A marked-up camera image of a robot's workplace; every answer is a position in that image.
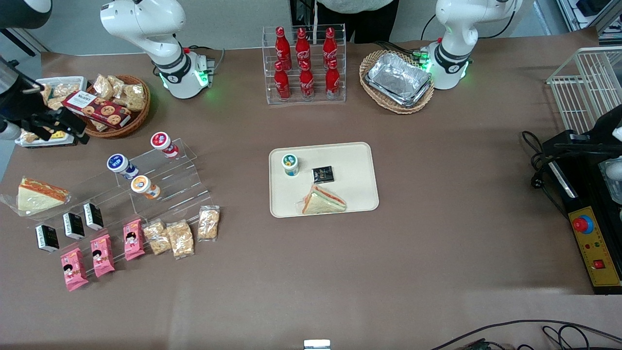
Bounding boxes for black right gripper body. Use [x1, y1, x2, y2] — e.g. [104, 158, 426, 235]
[7, 97, 74, 142]

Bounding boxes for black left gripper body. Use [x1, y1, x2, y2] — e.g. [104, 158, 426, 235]
[554, 105, 622, 157]

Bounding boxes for white rectangular snack tray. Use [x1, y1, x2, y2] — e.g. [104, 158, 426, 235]
[14, 77, 88, 148]

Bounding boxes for blue lid gum bottle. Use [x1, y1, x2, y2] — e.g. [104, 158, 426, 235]
[107, 154, 139, 179]

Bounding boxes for orange lid gum bottle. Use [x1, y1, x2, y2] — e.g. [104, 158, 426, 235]
[131, 175, 161, 200]

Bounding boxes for red lid gum bottle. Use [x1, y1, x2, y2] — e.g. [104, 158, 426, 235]
[150, 132, 179, 158]

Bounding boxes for beige plastic tray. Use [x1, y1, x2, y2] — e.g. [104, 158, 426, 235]
[269, 142, 380, 218]

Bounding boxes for red cookie box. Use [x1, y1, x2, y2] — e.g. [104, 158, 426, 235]
[62, 90, 133, 129]

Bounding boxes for low clear acrylic stand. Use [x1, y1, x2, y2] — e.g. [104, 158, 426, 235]
[30, 177, 146, 261]

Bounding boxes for brown wicker basket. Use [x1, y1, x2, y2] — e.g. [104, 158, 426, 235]
[75, 74, 151, 139]

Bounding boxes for wrapped triangle sandwich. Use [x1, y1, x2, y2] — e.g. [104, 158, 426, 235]
[296, 183, 347, 215]
[0, 176, 72, 217]

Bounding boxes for small black box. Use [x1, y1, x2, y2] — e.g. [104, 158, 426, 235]
[35, 224, 60, 252]
[83, 202, 104, 231]
[63, 212, 86, 240]

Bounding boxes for black diagonal stand bar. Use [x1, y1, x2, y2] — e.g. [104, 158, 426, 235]
[0, 28, 50, 53]

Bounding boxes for red emergency stop button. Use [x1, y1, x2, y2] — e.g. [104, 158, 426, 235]
[572, 214, 594, 235]

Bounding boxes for clear acrylic tiered stand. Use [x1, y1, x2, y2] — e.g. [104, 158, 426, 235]
[114, 138, 214, 220]

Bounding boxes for pink snack pack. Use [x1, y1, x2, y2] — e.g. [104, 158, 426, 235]
[60, 248, 89, 292]
[90, 234, 116, 278]
[123, 219, 146, 261]

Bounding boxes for black yellow control box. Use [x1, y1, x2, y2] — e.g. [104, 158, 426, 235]
[542, 130, 622, 295]

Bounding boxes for clear bag of nut snack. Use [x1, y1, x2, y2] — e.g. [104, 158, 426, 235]
[166, 220, 195, 260]
[143, 220, 172, 256]
[197, 206, 221, 242]

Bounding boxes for clear acrylic bottle rack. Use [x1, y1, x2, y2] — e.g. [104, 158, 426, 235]
[261, 24, 346, 105]

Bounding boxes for red cola bottle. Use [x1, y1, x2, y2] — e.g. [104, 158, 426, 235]
[274, 61, 291, 101]
[295, 28, 311, 66]
[323, 27, 338, 66]
[325, 59, 341, 99]
[276, 26, 291, 66]
[299, 59, 315, 100]

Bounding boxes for stack of foil trays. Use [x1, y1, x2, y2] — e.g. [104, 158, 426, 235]
[365, 52, 433, 107]

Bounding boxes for light wicker basket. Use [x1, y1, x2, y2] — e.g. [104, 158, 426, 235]
[359, 50, 434, 115]

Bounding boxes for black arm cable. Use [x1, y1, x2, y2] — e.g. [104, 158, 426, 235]
[0, 57, 44, 95]

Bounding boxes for white wire basket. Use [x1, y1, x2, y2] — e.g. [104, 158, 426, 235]
[547, 46, 622, 135]

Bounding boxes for black power cable with plug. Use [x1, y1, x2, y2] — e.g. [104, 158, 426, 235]
[521, 130, 570, 217]

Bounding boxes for metal shelf frame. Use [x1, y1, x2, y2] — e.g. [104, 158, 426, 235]
[556, 0, 622, 47]

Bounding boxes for gray base connector cable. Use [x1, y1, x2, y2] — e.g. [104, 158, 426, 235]
[182, 45, 227, 74]

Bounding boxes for long black floor cable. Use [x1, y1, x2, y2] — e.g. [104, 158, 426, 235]
[430, 319, 622, 350]

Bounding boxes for looped black floor cable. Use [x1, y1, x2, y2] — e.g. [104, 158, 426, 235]
[542, 325, 591, 350]

